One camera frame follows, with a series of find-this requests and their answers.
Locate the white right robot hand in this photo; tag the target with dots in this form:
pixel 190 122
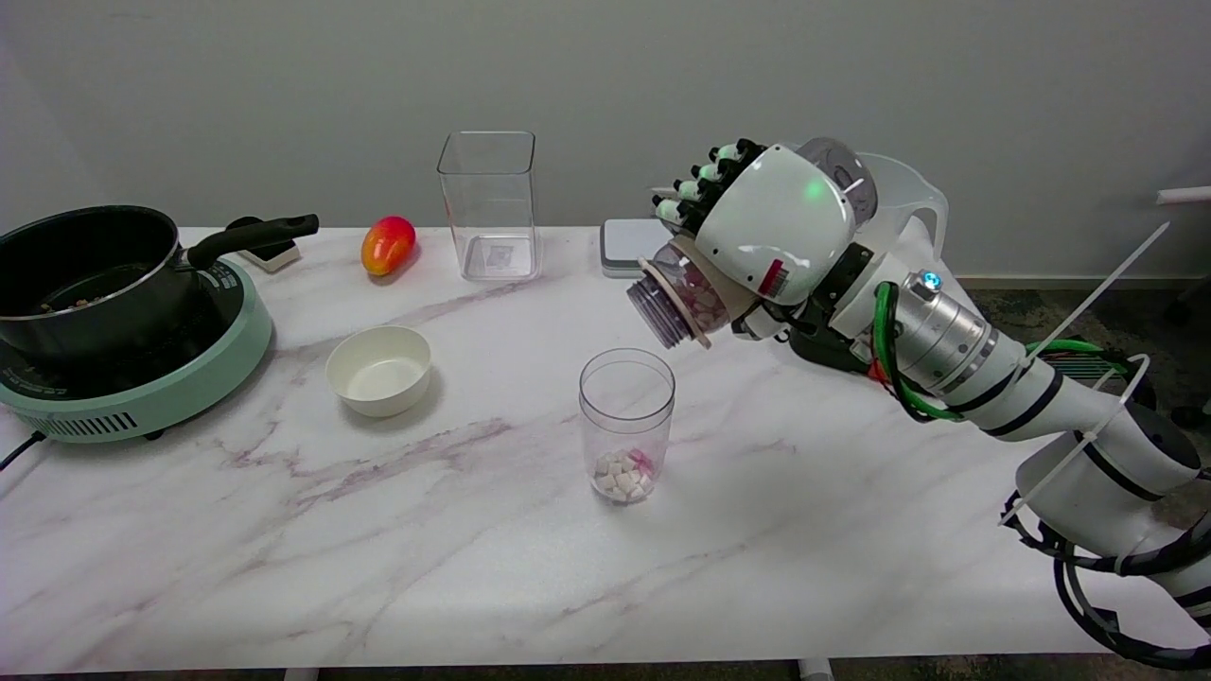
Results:
pixel 776 222

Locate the pink and white pellets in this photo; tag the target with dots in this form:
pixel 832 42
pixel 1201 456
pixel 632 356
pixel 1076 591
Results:
pixel 620 478

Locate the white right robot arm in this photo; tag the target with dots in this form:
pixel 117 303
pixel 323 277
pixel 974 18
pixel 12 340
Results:
pixel 1022 397

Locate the translucent plastic measuring jug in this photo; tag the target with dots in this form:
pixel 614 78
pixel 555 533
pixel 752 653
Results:
pixel 913 203

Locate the clear round measuring cup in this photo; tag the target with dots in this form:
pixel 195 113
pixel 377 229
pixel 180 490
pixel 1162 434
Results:
pixel 626 416

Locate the white square kitchen scale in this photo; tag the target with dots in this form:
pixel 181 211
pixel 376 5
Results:
pixel 624 246

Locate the clear square storage container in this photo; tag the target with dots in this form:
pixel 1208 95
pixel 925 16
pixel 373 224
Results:
pixel 489 218

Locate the long white zip tie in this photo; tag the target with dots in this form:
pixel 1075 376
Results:
pixel 1102 291

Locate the floor vent grille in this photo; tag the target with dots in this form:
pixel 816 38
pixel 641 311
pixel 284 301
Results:
pixel 1088 367

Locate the looped white zip tie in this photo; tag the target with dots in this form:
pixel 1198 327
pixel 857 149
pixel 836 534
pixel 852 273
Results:
pixel 1074 449

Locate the red orange mango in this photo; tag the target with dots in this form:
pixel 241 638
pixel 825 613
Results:
pixel 388 246

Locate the white round bowl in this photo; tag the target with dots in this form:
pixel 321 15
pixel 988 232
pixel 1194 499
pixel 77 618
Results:
pixel 378 374

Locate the black furniture foot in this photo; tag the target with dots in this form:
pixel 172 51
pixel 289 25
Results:
pixel 1192 416

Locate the green induction cooker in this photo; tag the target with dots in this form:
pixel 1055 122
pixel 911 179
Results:
pixel 189 388

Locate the white bar at wall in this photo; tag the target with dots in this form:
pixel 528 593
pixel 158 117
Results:
pixel 1184 195

